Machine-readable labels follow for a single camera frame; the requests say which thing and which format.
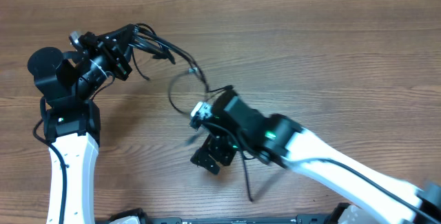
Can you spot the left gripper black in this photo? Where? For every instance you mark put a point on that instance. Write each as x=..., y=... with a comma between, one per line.
x=113, y=52

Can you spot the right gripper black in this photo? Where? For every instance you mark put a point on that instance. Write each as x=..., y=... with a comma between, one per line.
x=213, y=145

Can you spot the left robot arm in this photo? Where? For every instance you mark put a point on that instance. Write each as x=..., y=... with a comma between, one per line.
x=70, y=118

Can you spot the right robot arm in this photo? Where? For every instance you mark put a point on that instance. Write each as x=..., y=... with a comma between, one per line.
x=236, y=128

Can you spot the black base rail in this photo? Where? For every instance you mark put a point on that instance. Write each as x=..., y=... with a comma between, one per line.
x=343, y=213

